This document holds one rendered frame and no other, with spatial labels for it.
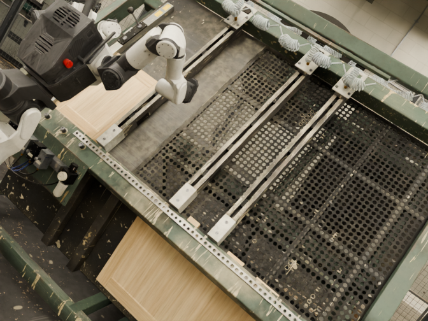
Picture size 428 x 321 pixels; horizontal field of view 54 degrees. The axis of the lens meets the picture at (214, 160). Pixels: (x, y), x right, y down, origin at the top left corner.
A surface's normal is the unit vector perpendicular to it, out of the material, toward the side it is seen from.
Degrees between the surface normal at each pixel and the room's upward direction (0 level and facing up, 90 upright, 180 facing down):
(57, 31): 82
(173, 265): 90
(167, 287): 90
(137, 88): 58
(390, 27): 90
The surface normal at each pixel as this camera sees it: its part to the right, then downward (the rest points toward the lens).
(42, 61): -0.27, -0.15
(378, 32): -0.20, 0.07
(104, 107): 0.00, -0.47
